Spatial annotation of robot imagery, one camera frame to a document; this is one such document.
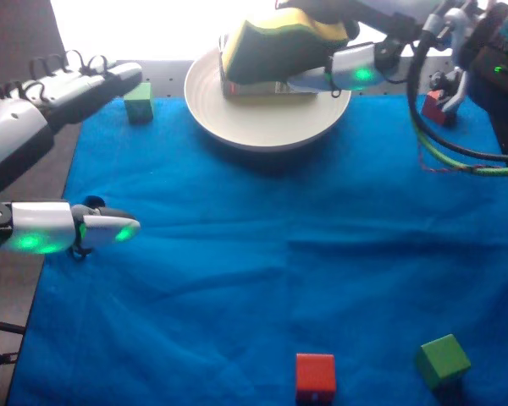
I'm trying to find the white round plate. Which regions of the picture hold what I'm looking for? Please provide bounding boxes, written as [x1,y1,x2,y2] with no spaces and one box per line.
[184,44,352,152]

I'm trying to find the small green block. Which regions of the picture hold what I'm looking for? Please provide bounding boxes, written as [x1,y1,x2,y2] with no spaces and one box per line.
[123,81,155,125]

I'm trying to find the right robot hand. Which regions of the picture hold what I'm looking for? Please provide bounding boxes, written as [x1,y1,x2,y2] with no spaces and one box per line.
[0,49,144,257]

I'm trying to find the orange block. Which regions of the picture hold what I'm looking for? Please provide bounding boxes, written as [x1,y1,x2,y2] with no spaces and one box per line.
[295,352,337,403]

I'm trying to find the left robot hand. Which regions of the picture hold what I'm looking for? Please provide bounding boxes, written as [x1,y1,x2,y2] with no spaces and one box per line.
[274,0,446,93]

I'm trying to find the green cable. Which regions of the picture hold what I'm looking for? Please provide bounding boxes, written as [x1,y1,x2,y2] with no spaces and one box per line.
[410,113,508,178]

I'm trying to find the blue cloth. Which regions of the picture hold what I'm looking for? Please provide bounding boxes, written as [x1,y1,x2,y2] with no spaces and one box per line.
[6,95,508,406]

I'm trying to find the large green block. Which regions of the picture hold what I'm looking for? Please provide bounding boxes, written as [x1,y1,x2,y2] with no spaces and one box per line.
[415,333,472,391]

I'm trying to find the yellow and green sponge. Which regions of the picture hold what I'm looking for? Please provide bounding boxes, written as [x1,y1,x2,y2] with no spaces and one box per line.
[221,7,351,85]

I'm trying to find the red block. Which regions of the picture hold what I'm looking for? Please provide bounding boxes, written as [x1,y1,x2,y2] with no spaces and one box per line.
[420,90,455,127]

